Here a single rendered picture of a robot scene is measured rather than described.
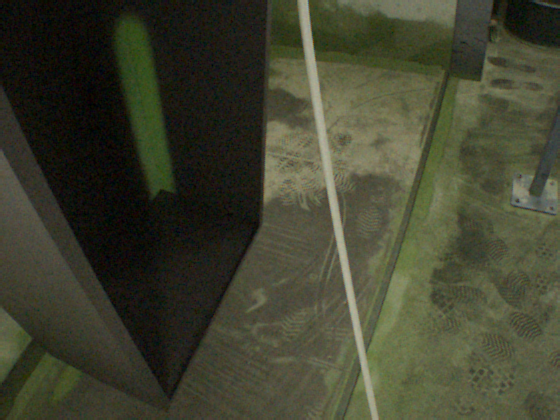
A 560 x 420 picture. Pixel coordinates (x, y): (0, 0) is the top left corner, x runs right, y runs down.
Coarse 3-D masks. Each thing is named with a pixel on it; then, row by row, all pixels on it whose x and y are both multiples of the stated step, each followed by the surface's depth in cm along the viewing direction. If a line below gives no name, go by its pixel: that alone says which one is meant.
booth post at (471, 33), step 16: (464, 0) 215; (480, 0) 211; (464, 16) 221; (480, 16) 217; (464, 32) 227; (480, 32) 224; (464, 48) 234; (480, 48) 230; (464, 64) 241; (480, 64) 237; (480, 80) 244
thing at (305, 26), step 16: (304, 0) 65; (304, 16) 67; (304, 32) 69; (304, 48) 71; (320, 96) 76; (320, 112) 77; (320, 128) 78; (320, 144) 80; (336, 208) 87; (336, 224) 89; (336, 240) 91; (352, 288) 96; (352, 304) 97; (352, 320) 99; (368, 368) 104; (368, 384) 105
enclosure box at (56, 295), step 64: (0, 0) 64; (64, 0) 78; (128, 0) 93; (192, 0) 88; (256, 0) 83; (0, 64) 69; (64, 64) 84; (128, 64) 105; (192, 64) 101; (256, 64) 95; (0, 128) 33; (64, 128) 91; (128, 128) 115; (192, 128) 117; (256, 128) 109; (0, 192) 40; (64, 192) 98; (128, 192) 126; (192, 192) 140; (256, 192) 128; (0, 256) 58; (64, 256) 47; (128, 256) 129; (192, 256) 130; (64, 320) 70; (128, 320) 117; (192, 320) 119; (128, 384) 93
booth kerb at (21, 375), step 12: (24, 348) 153; (36, 348) 158; (24, 360) 154; (36, 360) 159; (12, 372) 149; (24, 372) 154; (0, 384) 144; (12, 384) 150; (24, 384) 155; (0, 396) 145; (12, 396) 150; (0, 408) 145; (12, 408) 150
